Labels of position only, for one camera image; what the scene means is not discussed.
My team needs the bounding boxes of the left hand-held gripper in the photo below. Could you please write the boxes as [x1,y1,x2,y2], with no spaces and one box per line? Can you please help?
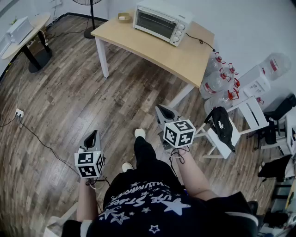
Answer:
[74,130,105,179]

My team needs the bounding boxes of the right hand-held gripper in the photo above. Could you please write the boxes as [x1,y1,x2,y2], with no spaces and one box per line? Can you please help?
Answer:
[155,104,197,151]

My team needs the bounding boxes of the person's left forearm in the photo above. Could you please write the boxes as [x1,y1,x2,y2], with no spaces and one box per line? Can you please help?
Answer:
[75,177,99,223]

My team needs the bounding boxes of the person's right forearm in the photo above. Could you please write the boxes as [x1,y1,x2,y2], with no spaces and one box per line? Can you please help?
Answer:
[170,147,218,202]

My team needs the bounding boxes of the white toaster oven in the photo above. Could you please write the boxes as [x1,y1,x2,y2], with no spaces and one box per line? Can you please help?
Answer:
[133,0,194,47]

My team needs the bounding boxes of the person's black trousers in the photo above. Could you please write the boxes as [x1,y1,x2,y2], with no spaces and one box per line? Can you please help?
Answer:
[133,136,184,186]

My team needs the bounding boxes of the group of clear water bottles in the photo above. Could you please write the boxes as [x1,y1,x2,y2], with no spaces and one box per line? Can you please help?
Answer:
[199,51,241,115]

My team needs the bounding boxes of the black waist bag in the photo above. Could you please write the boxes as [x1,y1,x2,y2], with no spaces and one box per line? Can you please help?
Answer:
[204,106,237,153]

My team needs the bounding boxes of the light wooden table white legs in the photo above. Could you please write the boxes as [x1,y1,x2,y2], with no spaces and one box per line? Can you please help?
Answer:
[90,9,216,108]

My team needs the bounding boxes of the white wooden chair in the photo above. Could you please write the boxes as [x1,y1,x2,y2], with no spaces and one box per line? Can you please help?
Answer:
[194,96,270,159]

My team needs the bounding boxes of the person's black star-print shirt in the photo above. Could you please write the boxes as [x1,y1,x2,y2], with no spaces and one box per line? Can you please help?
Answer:
[61,172,259,237]

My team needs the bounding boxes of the white water dispenser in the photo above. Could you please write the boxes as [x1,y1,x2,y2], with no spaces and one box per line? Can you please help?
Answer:
[237,64,271,98]

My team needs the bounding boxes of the beige square tray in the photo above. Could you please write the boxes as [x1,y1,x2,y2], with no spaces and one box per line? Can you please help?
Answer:
[117,12,133,24]

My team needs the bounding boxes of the black office chair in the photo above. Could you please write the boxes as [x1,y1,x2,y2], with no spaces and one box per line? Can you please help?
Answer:
[263,93,296,145]

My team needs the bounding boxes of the large clear dispenser jug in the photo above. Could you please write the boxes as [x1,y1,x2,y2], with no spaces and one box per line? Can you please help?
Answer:
[260,52,292,81]

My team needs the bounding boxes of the black standing fan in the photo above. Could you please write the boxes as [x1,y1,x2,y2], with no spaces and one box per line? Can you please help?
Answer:
[72,0,107,39]

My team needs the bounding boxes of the black garment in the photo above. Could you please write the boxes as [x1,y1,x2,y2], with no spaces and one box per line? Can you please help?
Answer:
[258,154,293,182]

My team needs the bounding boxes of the white desk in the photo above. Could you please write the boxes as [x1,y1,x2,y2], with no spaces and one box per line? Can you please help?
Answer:
[284,113,296,156]

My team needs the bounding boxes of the flat white box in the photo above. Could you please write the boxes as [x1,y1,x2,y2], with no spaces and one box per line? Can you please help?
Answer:
[0,34,12,56]

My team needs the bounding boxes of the left hand-held gripper cable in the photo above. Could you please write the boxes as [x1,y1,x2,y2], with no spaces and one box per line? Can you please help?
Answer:
[85,176,112,191]

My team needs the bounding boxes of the hand-held gripper cable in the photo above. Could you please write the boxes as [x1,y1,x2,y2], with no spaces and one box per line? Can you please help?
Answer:
[168,147,186,179]
[85,176,112,191]

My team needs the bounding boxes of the black floor cable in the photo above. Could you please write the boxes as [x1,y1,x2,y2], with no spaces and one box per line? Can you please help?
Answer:
[18,117,81,176]

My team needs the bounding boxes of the right hand-held gripper cable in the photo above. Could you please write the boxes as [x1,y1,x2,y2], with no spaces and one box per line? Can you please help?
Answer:
[168,147,186,179]

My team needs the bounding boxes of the black cable with plug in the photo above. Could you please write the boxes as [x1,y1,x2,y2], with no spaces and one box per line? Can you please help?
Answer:
[185,33,216,52]

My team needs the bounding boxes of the oval table black pedestal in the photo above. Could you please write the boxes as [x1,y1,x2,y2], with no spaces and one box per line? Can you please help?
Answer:
[0,12,53,74]

